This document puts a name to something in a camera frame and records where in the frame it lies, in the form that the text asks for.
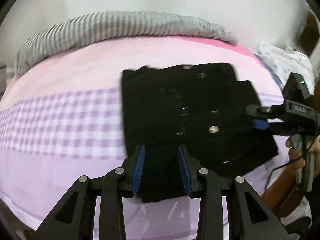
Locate black pants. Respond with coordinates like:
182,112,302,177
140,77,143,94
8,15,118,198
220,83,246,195
121,63,278,203

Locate person right hand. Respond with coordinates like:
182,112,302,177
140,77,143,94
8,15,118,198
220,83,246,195
285,80,320,173

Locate white polka dot cloth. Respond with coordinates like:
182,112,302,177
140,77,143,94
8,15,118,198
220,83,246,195
257,43,315,94

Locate brown wooden furniture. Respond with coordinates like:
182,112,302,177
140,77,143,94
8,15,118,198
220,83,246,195
297,10,319,57

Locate pink purple checkered bedsheet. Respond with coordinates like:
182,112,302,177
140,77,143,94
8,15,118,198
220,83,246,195
1,36,283,230

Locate grey white striped blanket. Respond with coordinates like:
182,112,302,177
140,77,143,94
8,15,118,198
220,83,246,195
14,11,238,76

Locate black cable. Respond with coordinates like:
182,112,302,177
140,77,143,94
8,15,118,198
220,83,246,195
265,139,318,196

